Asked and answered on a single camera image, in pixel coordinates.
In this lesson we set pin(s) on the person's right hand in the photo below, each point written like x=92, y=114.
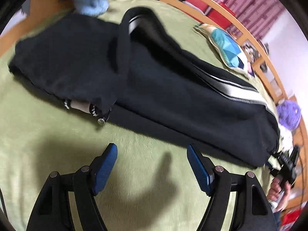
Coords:
x=275, y=193

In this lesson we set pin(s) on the colourful patchwork pillow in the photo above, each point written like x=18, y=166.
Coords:
x=229, y=51

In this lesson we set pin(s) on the purple fluffy plush toy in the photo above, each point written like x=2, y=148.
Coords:
x=289, y=114

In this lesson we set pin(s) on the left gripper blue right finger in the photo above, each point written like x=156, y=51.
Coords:
x=251, y=210

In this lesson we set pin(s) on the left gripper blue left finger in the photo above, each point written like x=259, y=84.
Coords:
x=52, y=208

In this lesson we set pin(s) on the wooden bed frame rail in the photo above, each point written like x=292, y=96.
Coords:
x=265, y=70

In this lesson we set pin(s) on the black pants white side stripe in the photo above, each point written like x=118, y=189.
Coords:
x=137, y=76

